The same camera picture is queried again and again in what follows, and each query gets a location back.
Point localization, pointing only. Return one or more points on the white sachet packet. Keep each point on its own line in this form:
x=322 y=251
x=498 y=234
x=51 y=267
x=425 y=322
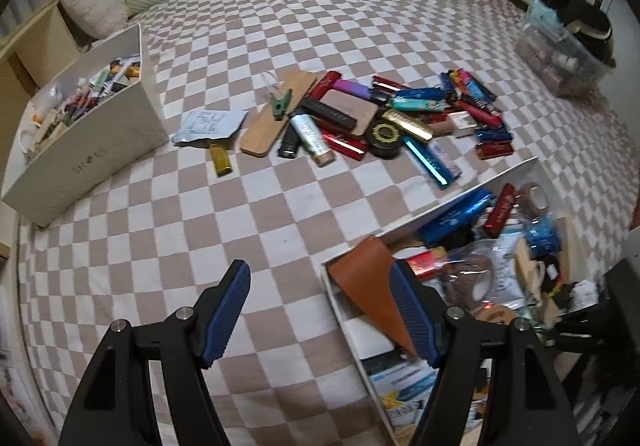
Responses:
x=207 y=124

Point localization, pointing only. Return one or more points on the black hat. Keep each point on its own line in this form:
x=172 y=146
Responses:
x=585 y=11

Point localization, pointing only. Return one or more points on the pack of blue face masks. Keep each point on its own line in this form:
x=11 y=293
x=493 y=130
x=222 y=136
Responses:
x=542 y=12

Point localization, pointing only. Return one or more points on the wooden bedside shelf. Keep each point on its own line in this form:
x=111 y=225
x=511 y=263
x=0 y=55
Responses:
x=50 y=31

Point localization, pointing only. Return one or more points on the blue flat bar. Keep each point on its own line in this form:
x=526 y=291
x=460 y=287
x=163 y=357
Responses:
x=430 y=161

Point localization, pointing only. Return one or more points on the long wooden board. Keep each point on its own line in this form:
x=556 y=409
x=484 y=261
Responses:
x=265 y=126

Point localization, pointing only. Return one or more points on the shiny red lighter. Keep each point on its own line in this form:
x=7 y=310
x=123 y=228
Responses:
x=345 y=145

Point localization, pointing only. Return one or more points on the white printed pouch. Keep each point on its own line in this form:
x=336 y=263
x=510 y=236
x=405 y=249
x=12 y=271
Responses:
x=510 y=266

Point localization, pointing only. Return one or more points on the small red orange lighter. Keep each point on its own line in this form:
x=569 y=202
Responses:
x=425 y=262

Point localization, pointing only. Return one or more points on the purple lighter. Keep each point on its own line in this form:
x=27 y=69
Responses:
x=350 y=87

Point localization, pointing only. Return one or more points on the teal patterned lighter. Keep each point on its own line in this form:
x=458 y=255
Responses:
x=415 y=104

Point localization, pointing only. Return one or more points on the white cardboard box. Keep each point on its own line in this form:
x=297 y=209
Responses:
x=100 y=151

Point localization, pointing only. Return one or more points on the white fluffy pillow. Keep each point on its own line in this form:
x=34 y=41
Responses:
x=92 y=6

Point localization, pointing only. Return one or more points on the dark red lighter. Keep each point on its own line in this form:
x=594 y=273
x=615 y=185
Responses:
x=392 y=84

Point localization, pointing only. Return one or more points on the brown tape roll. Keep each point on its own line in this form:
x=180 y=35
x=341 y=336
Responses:
x=535 y=198
x=462 y=283

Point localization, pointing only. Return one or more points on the gold rectangular lighter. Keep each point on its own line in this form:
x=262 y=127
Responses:
x=407 y=125

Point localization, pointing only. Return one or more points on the clear plastic loop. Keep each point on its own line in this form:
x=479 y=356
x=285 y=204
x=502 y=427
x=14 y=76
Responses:
x=270 y=85

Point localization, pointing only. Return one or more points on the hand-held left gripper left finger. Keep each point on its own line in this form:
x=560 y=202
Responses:
x=227 y=311

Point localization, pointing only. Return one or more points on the pile of assorted lighters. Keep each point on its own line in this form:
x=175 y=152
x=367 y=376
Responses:
x=480 y=106

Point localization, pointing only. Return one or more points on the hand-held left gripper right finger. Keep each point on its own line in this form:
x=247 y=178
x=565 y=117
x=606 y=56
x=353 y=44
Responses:
x=412 y=316

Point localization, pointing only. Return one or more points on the small white pink box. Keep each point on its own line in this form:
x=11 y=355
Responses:
x=460 y=122

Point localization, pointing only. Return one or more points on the bunch of pens and markers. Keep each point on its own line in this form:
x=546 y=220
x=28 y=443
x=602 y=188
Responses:
x=95 y=91

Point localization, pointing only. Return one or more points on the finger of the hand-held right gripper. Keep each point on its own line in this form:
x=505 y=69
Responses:
x=580 y=333

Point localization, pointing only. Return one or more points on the green clothespin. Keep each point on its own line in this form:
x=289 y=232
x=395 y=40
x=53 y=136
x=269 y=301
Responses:
x=279 y=102

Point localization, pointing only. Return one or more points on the olive gold lighter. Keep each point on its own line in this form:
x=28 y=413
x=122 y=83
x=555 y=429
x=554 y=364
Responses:
x=221 y=161

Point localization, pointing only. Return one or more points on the red lighter with gold emblem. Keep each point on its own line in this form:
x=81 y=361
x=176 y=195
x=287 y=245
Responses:
x=325 y=81

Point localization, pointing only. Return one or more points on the black box with gold text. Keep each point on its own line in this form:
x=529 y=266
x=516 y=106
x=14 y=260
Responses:
x=327 y=112

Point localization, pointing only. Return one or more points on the clear plastic storage bin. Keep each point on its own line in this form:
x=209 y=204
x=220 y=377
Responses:
x=550 y=61

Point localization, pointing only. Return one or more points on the pink rounded case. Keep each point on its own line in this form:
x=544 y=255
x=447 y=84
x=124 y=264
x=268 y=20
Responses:
x=350 y=106

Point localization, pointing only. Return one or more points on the tube bottle with teal label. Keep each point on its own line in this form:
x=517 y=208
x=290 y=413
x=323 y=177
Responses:
x=312 y=139

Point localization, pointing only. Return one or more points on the black red-print lighter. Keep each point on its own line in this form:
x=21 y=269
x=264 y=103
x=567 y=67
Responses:
x=289 y=144

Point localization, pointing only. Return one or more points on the black round tin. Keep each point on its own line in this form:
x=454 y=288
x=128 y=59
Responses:
x=384 y=139

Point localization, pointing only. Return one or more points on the white storage box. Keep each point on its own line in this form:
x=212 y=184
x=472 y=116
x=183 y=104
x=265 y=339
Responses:
x=450 y=193

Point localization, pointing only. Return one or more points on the brown leather piece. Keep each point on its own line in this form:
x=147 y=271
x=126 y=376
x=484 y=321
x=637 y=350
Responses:
x=370 y=286

